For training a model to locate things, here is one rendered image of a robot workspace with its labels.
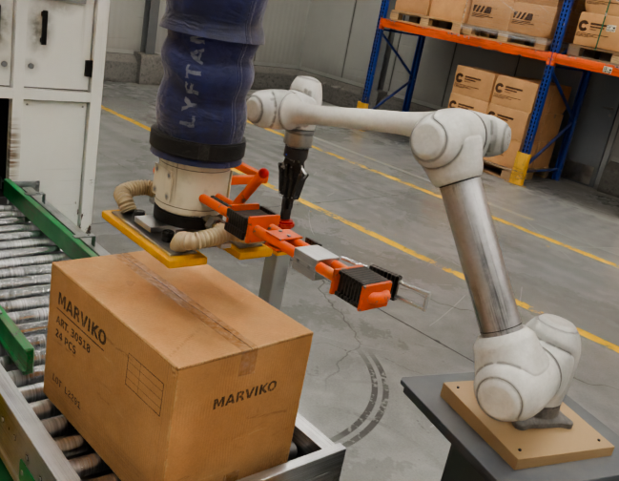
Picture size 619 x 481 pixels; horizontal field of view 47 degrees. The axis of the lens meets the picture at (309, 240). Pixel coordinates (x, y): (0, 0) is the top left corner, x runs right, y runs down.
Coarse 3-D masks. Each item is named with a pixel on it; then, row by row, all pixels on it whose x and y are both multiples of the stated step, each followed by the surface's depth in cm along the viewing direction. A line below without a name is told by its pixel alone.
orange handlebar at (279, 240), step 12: (240, 168) 199; (252, 168) 197; (240, 180) 186; (264, 180) 192; (216, 204) 161; (276, 228) 152; (276, 240) 146; (288, 240) 149; (300, 240) 147; (288, 252) 143; (324, 264) 136; (336, 264) 139; (324, 276) 136; (372, 300) 127; (384, 300) 128
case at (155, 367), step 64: (128, 256) 200; (64, 320) 185; (128, 320) 164; (192, 320) 170; (256, 320) 177; (64, 384) 189; (128, 384) 164; (192, 384) 153; (256, 384) 168; (128, 448) 168; (192, 448) 160; (256, 448) 177
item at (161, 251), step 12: (108, 216) 176; (120, 216) 175; (132, 216) 177; (120, 228) 172; (132, 228) 170; (144, 228) 170; (144, 240) 164; (156, 240) 164; (168, 240) 164; (156, 252) 160; (168, 252) 159; (180, 252) 160; (192, 252) 162; (168, 264) 156; (180, 264) 158; (192, 264) 160
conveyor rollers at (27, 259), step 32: (0, 224) 316; (32, 224) 318; (0, 256) 284; (32, 256) 285; (64, 256) 292; (0, 288) 260; (32, 288) 259; (32, 320) 242; (0, 352) 219; (32, 384) 204; (64, 416) 191; (64, 448) 181; (96, 480) 170
